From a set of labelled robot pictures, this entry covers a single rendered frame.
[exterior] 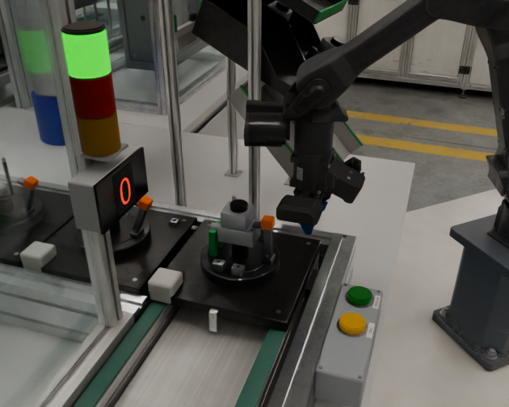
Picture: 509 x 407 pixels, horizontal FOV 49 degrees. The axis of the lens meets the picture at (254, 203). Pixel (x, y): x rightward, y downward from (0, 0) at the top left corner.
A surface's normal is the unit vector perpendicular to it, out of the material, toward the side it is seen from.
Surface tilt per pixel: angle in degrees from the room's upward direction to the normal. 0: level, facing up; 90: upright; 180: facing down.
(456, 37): 90
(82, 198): 90
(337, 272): 0
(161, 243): 0
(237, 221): 90
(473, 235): 0
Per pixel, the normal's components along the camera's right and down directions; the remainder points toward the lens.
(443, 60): -0.36, 0.47
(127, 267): 0.00, -0.86
